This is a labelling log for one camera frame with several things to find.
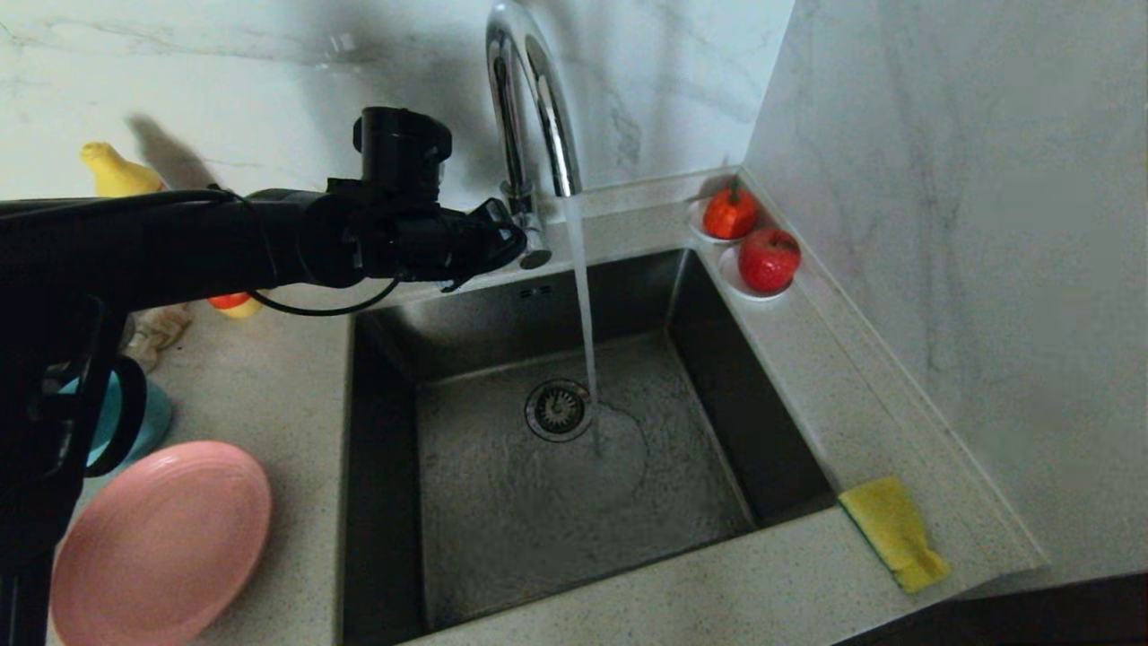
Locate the stainless steel sink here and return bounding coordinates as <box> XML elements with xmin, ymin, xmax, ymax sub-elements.
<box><xmin>339</xmin><ymin>247</ymin><xmax>839</xmax><ymax>646</ymax></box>

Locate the chrome gooseneck faucet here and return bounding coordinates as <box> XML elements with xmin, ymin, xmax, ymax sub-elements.
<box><xmin>484</xmin><ymin>0</ymin><xmax>584</xmax><ymax>270</ymax></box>

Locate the round sink drain strainer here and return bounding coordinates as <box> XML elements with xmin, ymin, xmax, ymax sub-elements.
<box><xmin>525</xmin><ymin>379</ymin><xmax>596</xmax><ymax>444</ymax></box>

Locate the red apple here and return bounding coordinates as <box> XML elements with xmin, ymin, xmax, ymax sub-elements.
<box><xmin>738</xmin><ymin>227</ymin><xmax>804</xmax><ymax>293</ymax></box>

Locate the red tomato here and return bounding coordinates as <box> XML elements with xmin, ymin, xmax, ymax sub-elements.
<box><xmin>704</xmin><ymin>179</ymin><xmax>761</xmax><ymax>240</ymax></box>

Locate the pink plate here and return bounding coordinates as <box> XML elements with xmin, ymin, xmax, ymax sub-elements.
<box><xmin>49</xmin><ymin>440</ymin><xmax>273</xmax><ymax>646</ymax></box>

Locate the orange dish soap bottle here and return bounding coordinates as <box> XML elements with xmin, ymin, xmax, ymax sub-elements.
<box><xmin>79</xmin><ymin>142</ymin><xmax>265</xmax><ymax>320</ymax></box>

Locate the crumpled white cloth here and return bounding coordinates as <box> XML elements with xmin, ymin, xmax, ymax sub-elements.
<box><xmin>126</xmin><ymin>303</ymin><xmax>194</xmax><ymax>373</ymax></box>

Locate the yellow green sponge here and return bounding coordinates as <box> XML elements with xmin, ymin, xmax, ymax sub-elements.
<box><xmin>838</xmin><ymin>476</ymin><xmax>952</xmax><ymax>595</ymax></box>

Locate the teal bowl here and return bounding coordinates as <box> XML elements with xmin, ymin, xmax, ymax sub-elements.
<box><xmin>58</xmin><ymin>370</ymin><xmax>176</xmax><ymax>476</ymax></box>

